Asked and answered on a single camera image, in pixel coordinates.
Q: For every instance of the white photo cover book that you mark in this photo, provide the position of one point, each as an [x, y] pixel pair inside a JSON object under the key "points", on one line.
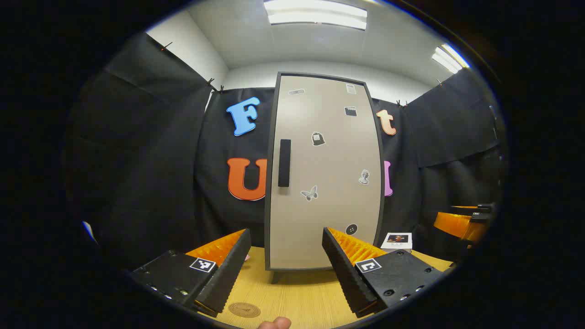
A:
{"points": [[396, 241]]}

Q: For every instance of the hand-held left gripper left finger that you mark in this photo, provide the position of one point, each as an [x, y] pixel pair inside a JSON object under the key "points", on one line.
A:
{"points": [[228, 269]]}

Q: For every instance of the black backdrop cloth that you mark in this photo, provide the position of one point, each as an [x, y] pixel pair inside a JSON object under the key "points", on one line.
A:
{"points": [[151, 160]]}

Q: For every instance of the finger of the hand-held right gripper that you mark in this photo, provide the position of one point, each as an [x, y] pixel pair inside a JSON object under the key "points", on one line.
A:
{"points": [[457, 225], [484, 208]]}

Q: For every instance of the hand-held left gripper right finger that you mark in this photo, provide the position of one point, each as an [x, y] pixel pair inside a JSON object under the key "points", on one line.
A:
{"points": [[347, 274]]}

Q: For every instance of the large ceiling light panel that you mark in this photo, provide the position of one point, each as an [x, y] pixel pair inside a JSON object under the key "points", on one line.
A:
{"points": [[315, 13]]}

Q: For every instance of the round brown coaster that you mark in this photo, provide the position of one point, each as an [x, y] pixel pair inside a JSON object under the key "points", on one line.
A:
{"points": [[244, 310]]}

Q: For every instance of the beige cabinet door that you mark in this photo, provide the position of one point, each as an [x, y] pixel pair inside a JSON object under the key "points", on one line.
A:
{"points": [[329, 205]]}

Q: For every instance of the small ceiling light panel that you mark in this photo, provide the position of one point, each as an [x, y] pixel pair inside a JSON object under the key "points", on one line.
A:
{"points": [[448, 58]]}

